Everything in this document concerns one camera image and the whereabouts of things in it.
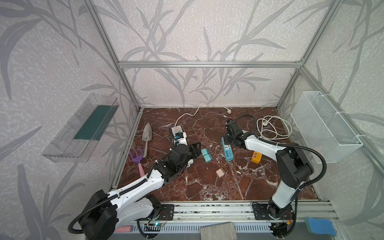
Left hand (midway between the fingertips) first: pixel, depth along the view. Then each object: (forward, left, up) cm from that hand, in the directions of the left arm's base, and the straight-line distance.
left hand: (198, 144), depth 79 cm
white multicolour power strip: (-2, +9, +11) cm, 14 cm away
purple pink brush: (-36, +33, -14) cm, 51 cm away
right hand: (+13, -19, -11) cm, 25 cm away
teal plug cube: (+4, -4, -15) cm, 16 cm away
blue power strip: (+5, -19, -15) cm, 24 cm away
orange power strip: (-1, -36, -13) cm, 38 cm away
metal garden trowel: (+16, +36, -17) cm, 43 cm away
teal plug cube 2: (0, -6, -15) cm, 16 cm away
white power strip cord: (+41, -23, -16) cm, 50 cm away
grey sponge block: (-37, -12, -14) cm, 41 cm away
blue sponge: (-35, -59, -16) cm, 70 cm away
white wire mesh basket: (-2, -55, +18) cm, 58 cm away
